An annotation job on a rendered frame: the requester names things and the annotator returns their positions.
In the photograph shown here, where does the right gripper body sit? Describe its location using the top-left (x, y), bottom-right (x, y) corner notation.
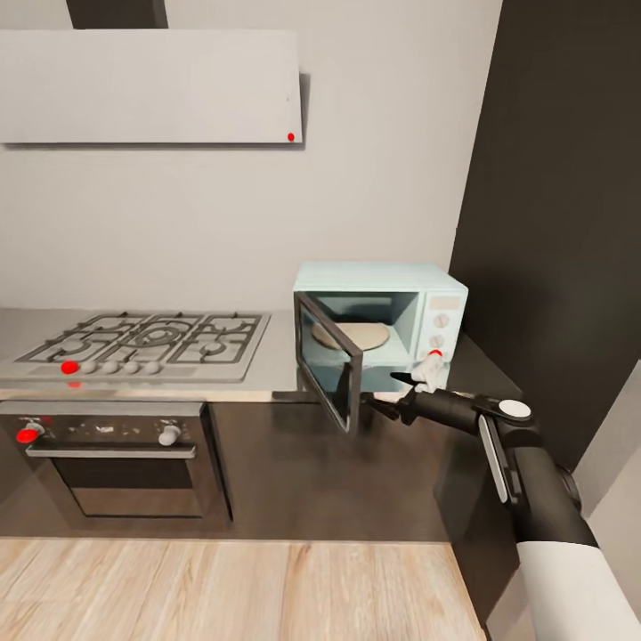
top-left (401, 385), bottom-right (458, 426)

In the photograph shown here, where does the microwave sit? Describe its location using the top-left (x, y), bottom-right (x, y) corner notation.
top-left (292, 262), bottom-right (469, 447)

